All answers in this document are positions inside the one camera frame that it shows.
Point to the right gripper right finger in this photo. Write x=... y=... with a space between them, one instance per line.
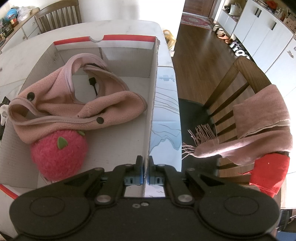
x=172 y=181

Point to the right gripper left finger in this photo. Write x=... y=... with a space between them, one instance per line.
x=114 y=182

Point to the pink strawberry plush toy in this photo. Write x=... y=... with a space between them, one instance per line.
x=60 y=154

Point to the pink fleece garment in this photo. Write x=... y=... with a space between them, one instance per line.
x=50 y=104

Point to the red cardboard box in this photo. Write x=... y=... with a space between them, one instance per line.
x=133 y=58

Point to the red cloth on chair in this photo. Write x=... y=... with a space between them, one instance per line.
x=269 y=172

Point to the pink scarf on chair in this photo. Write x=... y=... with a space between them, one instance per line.
x=262 y=125

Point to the wooden chair near box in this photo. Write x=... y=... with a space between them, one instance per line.
x=243 y=80

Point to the yellow bag on floor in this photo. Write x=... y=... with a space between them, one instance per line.
x=170 y=40

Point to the white sneakers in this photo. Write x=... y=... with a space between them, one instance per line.
x=239 y=50

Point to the orange slippers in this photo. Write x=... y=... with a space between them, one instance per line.
x=221 y=34

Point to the red patterned rug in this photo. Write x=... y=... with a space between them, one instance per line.
x=196 y=21

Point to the brown door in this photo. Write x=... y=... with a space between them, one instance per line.
x=198 y=7

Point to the white tote bag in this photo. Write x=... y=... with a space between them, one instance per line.
x=235 y=9

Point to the wooden chair far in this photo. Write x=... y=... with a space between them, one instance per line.
x=58 y=15

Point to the wooden sideboard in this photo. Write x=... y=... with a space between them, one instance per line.
x=25 y=30

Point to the blue round helmet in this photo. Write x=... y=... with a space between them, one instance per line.
x=11 y=14

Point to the white wall cabinet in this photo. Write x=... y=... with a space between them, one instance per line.
x=263 y=35

